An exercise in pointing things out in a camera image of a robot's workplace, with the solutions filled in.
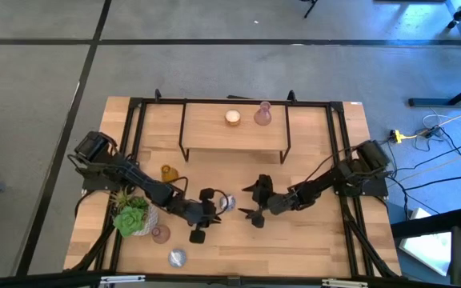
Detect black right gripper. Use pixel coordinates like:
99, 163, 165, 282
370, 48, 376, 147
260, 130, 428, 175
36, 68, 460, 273
238, 174, 298, 229

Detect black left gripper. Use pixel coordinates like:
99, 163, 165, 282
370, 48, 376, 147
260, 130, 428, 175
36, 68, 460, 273
176, 187, 222, 244

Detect pink glass candlestick holder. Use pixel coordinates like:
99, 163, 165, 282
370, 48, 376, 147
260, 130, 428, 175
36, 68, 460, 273
253, 101, 273, 126
151, 224, 171, 245

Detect amber glass candlestick holder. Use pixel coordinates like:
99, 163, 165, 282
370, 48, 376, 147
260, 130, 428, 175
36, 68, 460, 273
160, 164, 180, 184

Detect wooden shelf riser black legs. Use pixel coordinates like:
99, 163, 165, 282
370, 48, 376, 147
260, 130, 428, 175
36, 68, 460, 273
178, 102, 292, 164

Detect green succulent in white pot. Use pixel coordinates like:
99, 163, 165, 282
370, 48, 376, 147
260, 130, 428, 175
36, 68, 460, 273
111, 190, 159, 238

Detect yellow power plug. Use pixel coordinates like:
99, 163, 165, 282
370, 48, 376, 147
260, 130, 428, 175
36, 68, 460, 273
389, 129, 418, 144

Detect bright tilted screen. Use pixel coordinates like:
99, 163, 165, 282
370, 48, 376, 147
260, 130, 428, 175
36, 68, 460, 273
398, 207, 452, 277

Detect black power adapter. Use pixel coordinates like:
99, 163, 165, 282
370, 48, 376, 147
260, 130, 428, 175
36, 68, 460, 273
416, 126, 442, 139

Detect black stand leg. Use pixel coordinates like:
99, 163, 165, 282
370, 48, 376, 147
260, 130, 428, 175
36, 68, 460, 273
300, 0, 319, 19

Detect silver metal bracket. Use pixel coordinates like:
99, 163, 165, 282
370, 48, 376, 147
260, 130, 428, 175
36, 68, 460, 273
321, 278, 370, 288
99, 274, 146, 286

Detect black aluminium table frame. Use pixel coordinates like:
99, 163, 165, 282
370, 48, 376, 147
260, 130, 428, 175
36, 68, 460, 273
64, 88, 402, 288

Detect blue metal desk frame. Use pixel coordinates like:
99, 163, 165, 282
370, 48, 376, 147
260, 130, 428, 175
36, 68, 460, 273
408, 0, 461, 108

